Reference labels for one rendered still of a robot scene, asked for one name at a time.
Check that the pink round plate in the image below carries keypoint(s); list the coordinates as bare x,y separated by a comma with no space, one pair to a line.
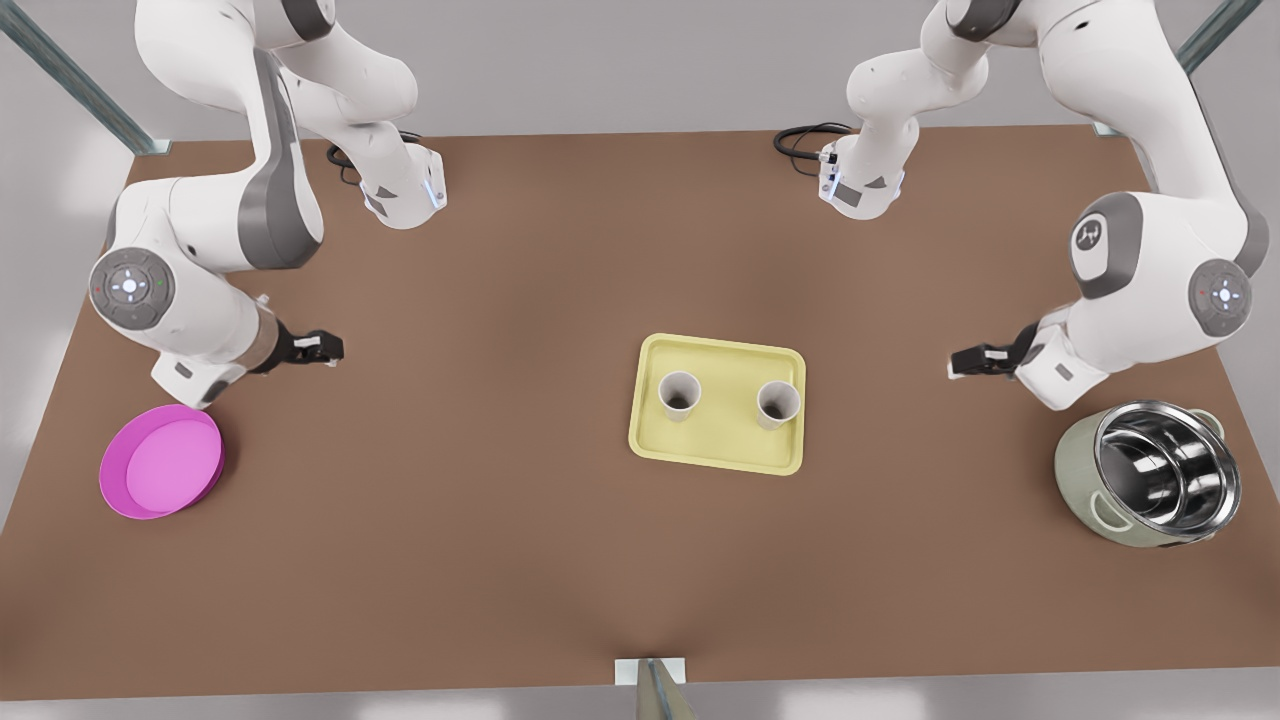
162,462

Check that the pale green steel pot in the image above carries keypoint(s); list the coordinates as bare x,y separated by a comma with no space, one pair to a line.
1150,472

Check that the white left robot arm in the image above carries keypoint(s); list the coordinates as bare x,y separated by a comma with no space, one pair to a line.
1150,290

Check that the yellow rectangular tray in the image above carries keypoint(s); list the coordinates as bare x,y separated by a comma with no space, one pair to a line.
718,403

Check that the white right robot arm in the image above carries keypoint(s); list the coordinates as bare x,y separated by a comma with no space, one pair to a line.
200,220

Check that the white IKEA cup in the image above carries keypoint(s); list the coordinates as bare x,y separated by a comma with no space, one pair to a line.
778,404
679,395

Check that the silver frame post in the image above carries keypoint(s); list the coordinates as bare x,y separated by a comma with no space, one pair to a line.
1205,40
75,78
655,688

